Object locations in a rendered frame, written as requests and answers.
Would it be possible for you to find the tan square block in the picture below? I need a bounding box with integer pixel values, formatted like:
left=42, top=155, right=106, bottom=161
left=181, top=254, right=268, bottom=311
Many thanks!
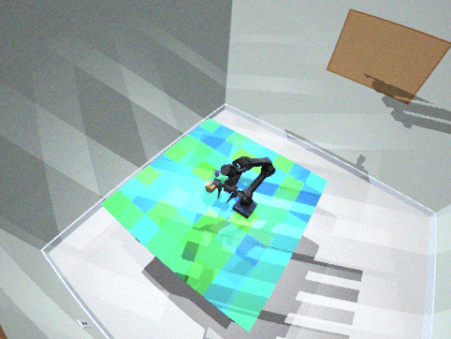
left=205, top=181, right=217, bottom=192

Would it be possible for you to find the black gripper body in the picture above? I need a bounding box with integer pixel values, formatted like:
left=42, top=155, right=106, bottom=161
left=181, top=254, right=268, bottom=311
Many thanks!
left=212, top=176, right=244, bottom=199

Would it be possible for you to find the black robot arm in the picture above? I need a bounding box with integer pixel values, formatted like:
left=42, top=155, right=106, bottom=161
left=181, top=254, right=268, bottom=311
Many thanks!
left=220, top=156, right=275, bottom=210

